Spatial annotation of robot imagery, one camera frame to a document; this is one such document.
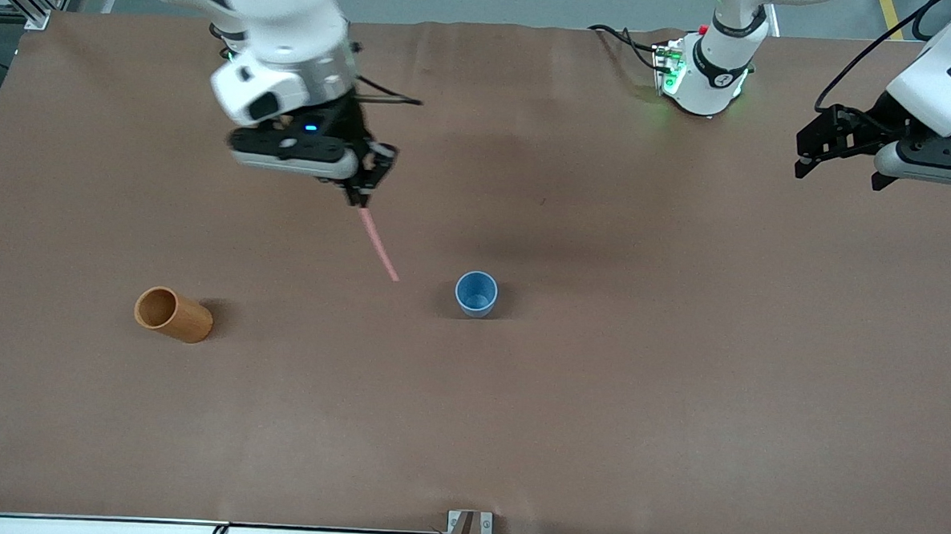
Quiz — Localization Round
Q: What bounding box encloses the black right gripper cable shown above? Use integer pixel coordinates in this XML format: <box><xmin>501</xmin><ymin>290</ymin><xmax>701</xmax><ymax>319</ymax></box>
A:
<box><xmin>353</xmin><ymin>72</ymin><xmax>425</xmax><ymax>107</ymax></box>

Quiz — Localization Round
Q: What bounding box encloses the brown table cover sheet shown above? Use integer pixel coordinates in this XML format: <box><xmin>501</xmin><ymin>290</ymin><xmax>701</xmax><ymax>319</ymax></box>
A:
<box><xmin>0</xmin><ymin>2</ymin><xmax>951</xmax><ymax>534</ymax></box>

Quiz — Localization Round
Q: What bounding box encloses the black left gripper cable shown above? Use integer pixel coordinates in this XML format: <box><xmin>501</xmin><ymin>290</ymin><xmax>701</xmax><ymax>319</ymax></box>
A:
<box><xmin>814</xmin><ymin>0</ymin><xmax>945</xmax><ymax>119</ymax></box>

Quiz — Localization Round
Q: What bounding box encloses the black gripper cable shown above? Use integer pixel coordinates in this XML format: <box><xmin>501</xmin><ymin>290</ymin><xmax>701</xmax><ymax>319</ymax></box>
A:
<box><xmin>814</xmin><ymin>0</ymin><xmax>945</xmax><ymax>119</ymax></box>
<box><xmin>353</xmin><ymin>72</ymin><xmax>425</xmax><ymax>107</ymax></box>

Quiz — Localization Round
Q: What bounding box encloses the blue plastic cup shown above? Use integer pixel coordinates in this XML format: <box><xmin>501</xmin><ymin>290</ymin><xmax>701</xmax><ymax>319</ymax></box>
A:
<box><xmin>453</xmin><ymin>269</ymin><xmax>500</xmax><ymax>319</ymax></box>

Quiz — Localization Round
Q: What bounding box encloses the black left arm base cable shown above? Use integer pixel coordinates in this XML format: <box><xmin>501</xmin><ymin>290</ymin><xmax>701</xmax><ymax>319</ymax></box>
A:
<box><xmin>586</xmin><ymin>23</ymin><xmax>673</xmax><ymax>75</ymax></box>

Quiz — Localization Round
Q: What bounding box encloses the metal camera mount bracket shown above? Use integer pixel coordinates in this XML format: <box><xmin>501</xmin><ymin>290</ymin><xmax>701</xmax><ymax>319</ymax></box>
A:
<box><xmin>442</xmin><ymin>510</ymin><xmax>494</xmax><ymax>534</ymax></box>

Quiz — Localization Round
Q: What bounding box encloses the brown wooden cup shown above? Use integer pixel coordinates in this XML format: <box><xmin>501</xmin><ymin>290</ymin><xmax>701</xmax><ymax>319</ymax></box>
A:
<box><xmin>133</xmin><ymin>285</ymin><xmax>216</xmax><ymax>345</ymax></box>

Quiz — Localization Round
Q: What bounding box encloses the pink chopstick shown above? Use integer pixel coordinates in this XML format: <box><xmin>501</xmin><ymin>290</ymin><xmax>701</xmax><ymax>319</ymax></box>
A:
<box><xmin>354</xmin><ymin>205</ymin><xmax>403</xmax><ymax>283</ymax></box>

